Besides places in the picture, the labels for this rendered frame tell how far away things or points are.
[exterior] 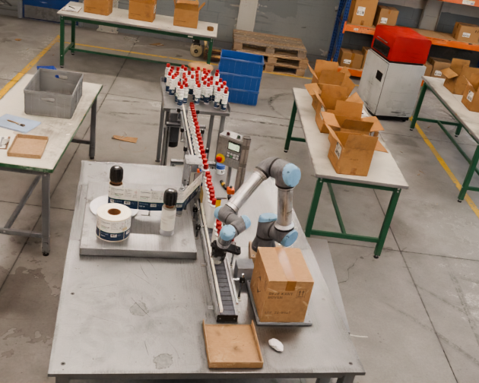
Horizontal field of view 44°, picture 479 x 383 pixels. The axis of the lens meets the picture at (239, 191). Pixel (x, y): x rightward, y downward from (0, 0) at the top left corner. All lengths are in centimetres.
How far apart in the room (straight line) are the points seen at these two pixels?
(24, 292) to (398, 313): 286
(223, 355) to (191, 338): 18
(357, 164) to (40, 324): 276
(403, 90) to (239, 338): 636
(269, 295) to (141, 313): 66
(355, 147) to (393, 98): 395
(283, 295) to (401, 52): 607
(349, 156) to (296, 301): 214
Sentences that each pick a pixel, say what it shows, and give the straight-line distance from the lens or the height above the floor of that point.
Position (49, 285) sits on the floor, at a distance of 469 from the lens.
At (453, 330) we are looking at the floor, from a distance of 509.
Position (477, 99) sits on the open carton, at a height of 93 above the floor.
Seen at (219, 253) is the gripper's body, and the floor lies 104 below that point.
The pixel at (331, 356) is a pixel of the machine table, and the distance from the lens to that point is 315.
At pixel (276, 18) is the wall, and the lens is 1106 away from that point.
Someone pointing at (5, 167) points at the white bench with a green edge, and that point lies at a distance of 467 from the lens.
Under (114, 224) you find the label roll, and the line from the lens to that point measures 352.
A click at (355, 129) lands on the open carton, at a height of 103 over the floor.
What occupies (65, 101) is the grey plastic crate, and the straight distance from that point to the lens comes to 529.
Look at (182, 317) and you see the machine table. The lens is 317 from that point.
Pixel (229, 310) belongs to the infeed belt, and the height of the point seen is 88.
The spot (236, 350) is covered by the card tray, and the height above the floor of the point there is 83.
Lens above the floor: 290
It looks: 28 degrees down
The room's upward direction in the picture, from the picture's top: 10 degrees clockwise
